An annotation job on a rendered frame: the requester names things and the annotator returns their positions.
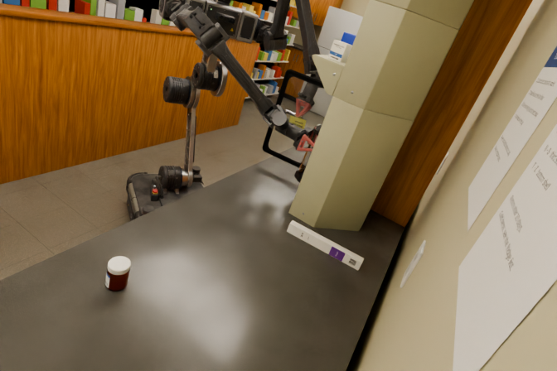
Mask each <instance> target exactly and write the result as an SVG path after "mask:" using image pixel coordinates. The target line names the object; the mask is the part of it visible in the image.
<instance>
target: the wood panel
mask: <svg viewBox="0 0 557 371"><path fill-rule="evenodd" d="M532 1H533V0H474V2H473V4H472V6H471V8H470V10H469V12H468V14H467V16H466V18H465V20H464V22H463V24H462V26H461V28H460V30H459V31H458V34H457V36H456V38H455V40H454V42H453V44H452V46H451V48H450V50H449V52H448V54H447V56H446V58H445V60H444V62H443V64H442V66H441V68H440V70H439V72H438V74H437V76H436V78H435V80H434V82H433V84H432V86H431V88H430V90H429V92H428V94H427V96H426V98H425V100H424V102H423V104H422V106H421V108H420V110H419V112H418V114H417V116H416V118H415V120H414V123H413V125H412V127H411V129H410V130H409V133H408V135H407V137H406V139H405V140H404V143H403V145H402V147H401V148H400V151H399V153H398V155H397V157H396V158H395V161H394V163H393V165H392V167H391V168H390V171H389V173H388V175H387V177H386V178H385V181H384V183H383V185H382V187H381V188H380V191H379V193H378V195H377V196H376V198H375V201H374V203H373V205H372V206H371V210H374V211H375V212H376V213H378V214H381V215H383V216H385V217H386V218H387V219H390V220H392V221H394V222H396V223H397V224H400V225H401V226H403V227H405V226H406V224H407V223H408V221H409V219H410V217H411V215H412V214H413V213H414V210H415V208H416V207H417V205H418V203H419V202H420V200H421V198H422V196H423V194H424V192H425V191H426V189H427V188H428V186H429V183H430V181H431V180H432V179H433V176H434V175H435V173H436V171H437V169H438V168H439V166H440V164H441V162H442V161H443V159H444V157H445V155H446V154H447V152H448V149H449V148H450V147H451V145H452V143H453V141H454V139H455V137H456V136H457V135H458V132H459V130H460V128H461V127H462V125H463V123H464V122H465V120H466V118H467V116H468V115H469V113H470V111H471V109H472V107H473V105H474V104H475V102H476V101H477V98H478V96H479V95H480V93H481V92H482V89H483V88H484V86H485V84H486V82H487V81H488V79H489V77H490V75H491V74H492V71H493V70H494V69H495V67H496V64H497V62H498V61H499V60H500V58H501V56H502V54H503V52H504V50H505V49H506V47H507V45H508V43H509V42H510V40H511V38H512V36H513V35H514V33H515V31H516V29H517V27H518V26H519V24H520V22H521V20H522V18H523V16H524V15H525V14H526V11H527V10H528V8H529V6H530V4H531V3H532Z"/></svg>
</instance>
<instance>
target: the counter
mask: <svg viewBox="0 0 557 371"><path fill-rule="evenodd" d="M297 169H298V167H296V166H294V165H292V164H289V163H287V162H285V161H283V160H281V159H279V158H277V157H274V156H272V157H270V158H268V159H265V160H263V161H261V162H259V163H256V164H254V165H253V166H250V167H247V168H245V169H244V170H242V171H239V172H236V173H235V174H233V175H231V176H227V177H226V178H224V179H222V180H220V181H217V182H215V183H213V184H211V185H208V186H206V187H204V188H202V189H199V190H197V191H195V192H193V193H190V194H189V195H186V196H184V197H182V198H180V199H178V200H175V201H173V202H171V203H169V204H167V205H164V206H162V207H160V208H158V209H156V210H153V211H151V212H149V213H147V214H144V215H142V216H140V217H138V218H136V219H133V220H131V221H129V222H127V223H126V224H122V225H120V226H119V227H117V228H114V229H111V230H110V231H108V232H105V233H103V234H101V235H99V236H96V237H94V238H92V239H90V240H87V241H85V242H83V243H81V244H79V245H76V246H74V247H73V248H70V249H67V250H65V251H64V252H62V253H58V254H57V255H55V256H53V257H51V258H48V259H46V260H44V261H42V262H39V263H37V264H35V265H33V266H31V267H28V268H26V269H24V270H22V271H20V272H17V273H15V274H13V275H11V276H9V277H6V278H4V279H2V280H0V371H346V369H347V366H348V364H349V362H350V360H351V356H352V355H353V352H354V350H355V347H356V345H357V342H358V340H359V338H360V336H361V332H362V331H363V328H364V326H365V323H366V320H367V318H368V315H369V314H370V312H371V308H372V306H373V304H374V301H375V299H376V296H377V294H378V291H379V290H380V286H381V283H382V282H383V280H384V277H385V274H386V272H387V269H388V267H389V265H390V262H391V259H392V258H393V255H394V253H395V250H396V248H397V245H398V243H399V241H400V237H401V235H402V233H403V231H404V227H403V226H401V225H400V224H397V223H396V222H394V221H392V220H390V219H387V218H386V217H385V216H383V215H381V214H378V213H376V212H375V211H374V210H370V211H369V213H368V215H367V216H366V219H365V221H364V223H363V225H362V226H361V228H360V230H359V231H350V230H340V229H322V228H313V227H312V226H311V225H309V224H306V223H305V222H303V221H302V220H300V219H298V218H297V217H295V216H293V215H291V214H290V213H289V210H290V208H291V205H292V203H293V199H294V197H295V195H296V192H297V190H298V187H299V184H300V182H298V181H297V179H296V178H295V176H294V175H295V173H296V170H297ZM292 220H293V221H295V222H297V223H299V224H301V225H302V226H304V227H306V228H308V229H311V230H312V231H314V232H315V233H317V234H320V235H321V236H323V237H325V238H326V239H329V240H331V241H332V242H334V243H337V244H338V245H340V246H342V247H343V248H346V249H348V250H350V251H351V252H353V253H355V254H357V255H359V256H361V257H363V258H364V260H363V262H362V264H361V266H360V268H359V270H356V269H355V268H353V267H350V266H349V265H347V264H345V263H343V262H341V261H340V260H338V259H336V258H334V257H332V256H331V255H329V254H327V253H324V252H323V251H322V250H320V249H318V248H315V247H314V246H312V245H311V244H309V243H306V242H305V241H303V240H301V239H300V238H298V237H296V236H294V235H292V234H290V233H289V232H287V230H288V226H289V224H290V223H291V222H292ZM118 256H123V257H126V258H128V259H129V260H130V262H131V266H130V272H129V278H128V285H127V286H126V287H125V288H124V289H123V290H122V291H110V290H109V289H107V288H106V286H105V280H106V273H107V268H108V262H109V260H110V259H111V258H114V257H118Z"/></svg>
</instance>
